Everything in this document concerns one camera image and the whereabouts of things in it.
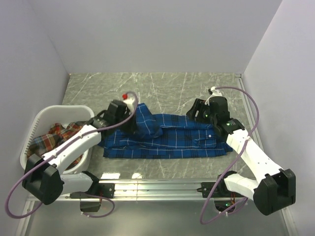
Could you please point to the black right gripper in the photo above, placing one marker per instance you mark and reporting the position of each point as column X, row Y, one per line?
column 199, row 105

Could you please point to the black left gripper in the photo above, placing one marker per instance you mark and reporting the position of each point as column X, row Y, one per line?
column 133, row 128

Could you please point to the blue plaid long sleeve shirt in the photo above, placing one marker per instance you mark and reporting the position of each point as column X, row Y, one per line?
column 164, row 136

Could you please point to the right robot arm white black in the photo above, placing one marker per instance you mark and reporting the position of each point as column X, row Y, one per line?
column 232, row 132

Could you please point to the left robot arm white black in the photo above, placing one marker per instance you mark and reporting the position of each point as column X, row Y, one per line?
column 44, row 176

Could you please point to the white plastic laundry basket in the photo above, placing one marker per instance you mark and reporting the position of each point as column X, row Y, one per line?
column 63, row 114

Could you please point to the red brown plaid shirt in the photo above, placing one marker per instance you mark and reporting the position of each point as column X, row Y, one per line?
column 55, row 137

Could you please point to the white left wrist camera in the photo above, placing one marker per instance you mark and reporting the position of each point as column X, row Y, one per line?
column 130, row 101

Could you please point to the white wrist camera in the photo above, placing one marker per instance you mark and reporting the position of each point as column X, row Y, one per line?
column 213, row 92
column 130, row 101

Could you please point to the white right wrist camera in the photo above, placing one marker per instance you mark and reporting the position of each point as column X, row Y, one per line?
column 213, row 92

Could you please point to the aluminium mounting rail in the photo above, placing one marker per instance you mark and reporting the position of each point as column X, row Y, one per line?
column 188, row 190

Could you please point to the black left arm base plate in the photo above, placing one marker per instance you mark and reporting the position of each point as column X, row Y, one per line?
column 105, row 190

